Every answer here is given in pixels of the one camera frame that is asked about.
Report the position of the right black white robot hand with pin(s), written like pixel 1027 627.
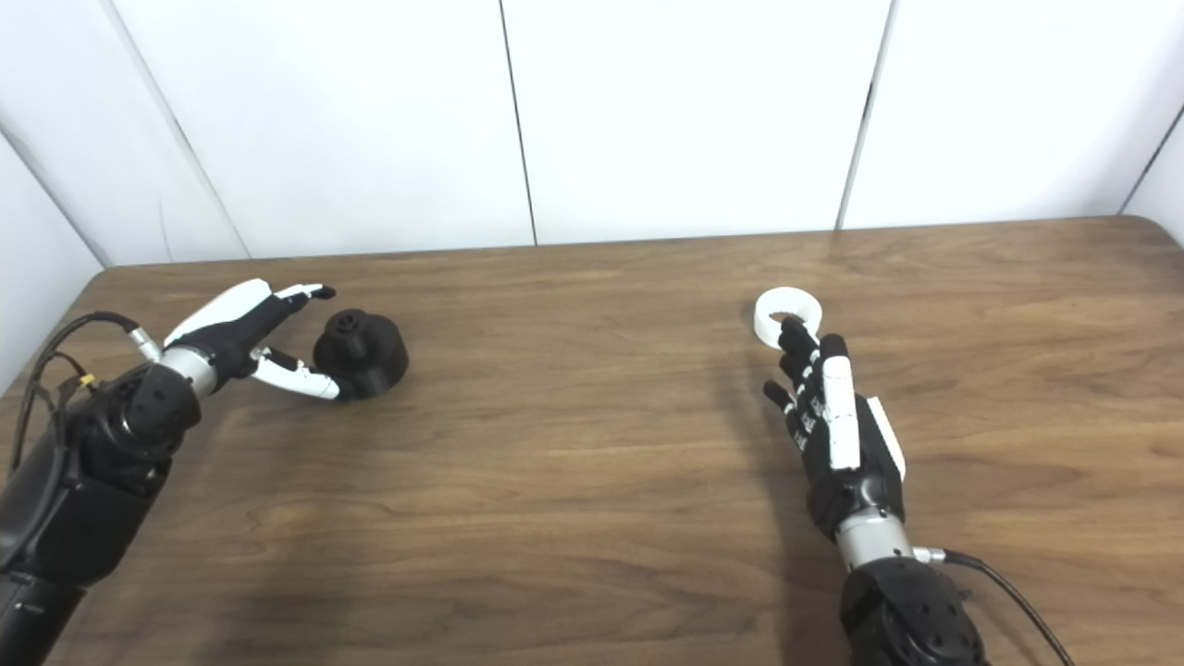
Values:
pixel 856 495

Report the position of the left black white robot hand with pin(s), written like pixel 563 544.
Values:
pixel 231 342

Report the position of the round black plastic part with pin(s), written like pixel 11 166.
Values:
pixel 370 363

